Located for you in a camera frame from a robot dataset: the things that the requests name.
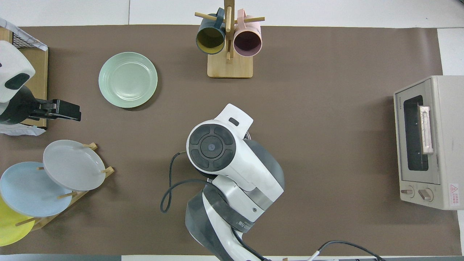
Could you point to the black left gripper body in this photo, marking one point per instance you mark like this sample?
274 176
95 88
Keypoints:
45 109

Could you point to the glass pot lid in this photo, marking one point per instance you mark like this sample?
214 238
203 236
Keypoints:
248 136

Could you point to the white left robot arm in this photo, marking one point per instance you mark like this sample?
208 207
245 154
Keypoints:
12 69

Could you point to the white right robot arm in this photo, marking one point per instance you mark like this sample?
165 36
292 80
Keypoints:
250 170

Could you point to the grey plate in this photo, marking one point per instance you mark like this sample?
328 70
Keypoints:
74 165

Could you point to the light green plate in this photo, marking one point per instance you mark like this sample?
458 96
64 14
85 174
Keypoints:
128 79

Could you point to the light blue plate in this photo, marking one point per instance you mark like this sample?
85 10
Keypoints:
29 190

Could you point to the wooden plate rack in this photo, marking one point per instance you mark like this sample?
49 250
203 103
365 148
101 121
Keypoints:
54 212

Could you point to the yellow plate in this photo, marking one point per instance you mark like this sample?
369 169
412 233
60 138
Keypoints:
9 228

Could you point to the white crumpled sheet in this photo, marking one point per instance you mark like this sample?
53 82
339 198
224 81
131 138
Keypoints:
20 130

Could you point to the white patterned bag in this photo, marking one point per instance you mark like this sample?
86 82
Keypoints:
30 39

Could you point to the light wooden board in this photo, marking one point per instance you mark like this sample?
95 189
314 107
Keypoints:
5 34

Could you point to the dark teal mug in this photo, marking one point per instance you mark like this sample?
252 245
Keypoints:
210 40

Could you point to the wooden mug tree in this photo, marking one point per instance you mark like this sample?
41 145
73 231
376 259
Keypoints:
230 67

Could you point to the pink mug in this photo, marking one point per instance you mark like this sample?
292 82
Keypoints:
247 42

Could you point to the brown table mat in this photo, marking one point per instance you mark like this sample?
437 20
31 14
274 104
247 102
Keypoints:
326 145

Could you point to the beige toaster oven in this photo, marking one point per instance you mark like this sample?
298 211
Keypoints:
440 174

